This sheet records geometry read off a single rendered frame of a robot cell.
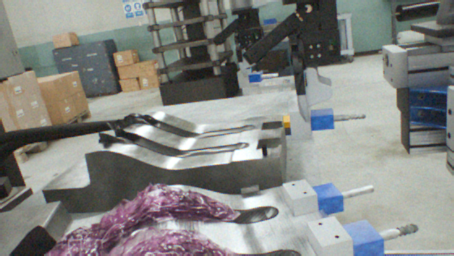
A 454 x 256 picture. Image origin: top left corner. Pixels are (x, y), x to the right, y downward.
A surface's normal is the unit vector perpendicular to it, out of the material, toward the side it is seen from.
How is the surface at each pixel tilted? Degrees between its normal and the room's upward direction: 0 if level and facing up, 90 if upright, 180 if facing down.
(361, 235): 0
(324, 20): 90
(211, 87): 90
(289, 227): 0
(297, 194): 0
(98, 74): 90
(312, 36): 90
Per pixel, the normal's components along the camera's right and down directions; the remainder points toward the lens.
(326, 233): -0.16, -0.94
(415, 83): -0.21, 0.33
